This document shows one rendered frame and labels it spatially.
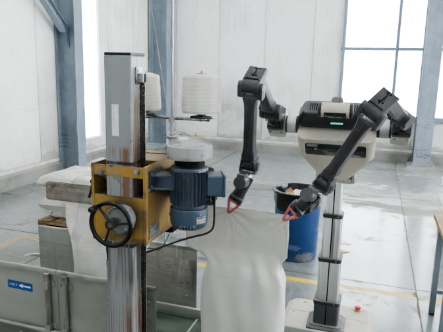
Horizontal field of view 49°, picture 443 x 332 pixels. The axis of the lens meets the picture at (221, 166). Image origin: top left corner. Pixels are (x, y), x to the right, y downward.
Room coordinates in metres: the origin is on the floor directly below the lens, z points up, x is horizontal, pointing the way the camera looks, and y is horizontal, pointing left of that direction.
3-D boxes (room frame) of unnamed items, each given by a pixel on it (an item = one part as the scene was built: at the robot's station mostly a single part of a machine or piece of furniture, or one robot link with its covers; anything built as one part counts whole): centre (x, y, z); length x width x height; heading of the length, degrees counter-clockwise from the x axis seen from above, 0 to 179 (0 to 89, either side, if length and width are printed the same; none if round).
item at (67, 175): (5.03, 1.62, 0.56); 0.66 x 0.43 x 0.15; 160
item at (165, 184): (1.85, 0.22, 1.27); 0.12 x 0.09 x 0.09; 162
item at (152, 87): (2.08, 0.34, 1.61); 0.15 x 0.14 x 0.17; 72
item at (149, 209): (1.96, 0.35, 1.18); 0.34 x 0.25 x 0.31; 162
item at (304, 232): (4.34, -0.72, 0.32); 0.51 x 0.48 x 0.65; 162
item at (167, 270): (2.69, 0.62, 0.54); 1.05 x 0.02 x 0.41; 72
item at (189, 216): (1.85, 0.13, 1.21); 0.15 x 0.15 x 0.25
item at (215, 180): (1.87, 0.02, 1.25); 0.10 x 0.08 x 0.12; 7
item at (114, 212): (1.77, 0.38, 1.14); 0.11 x 0.06 x 0.11; 72
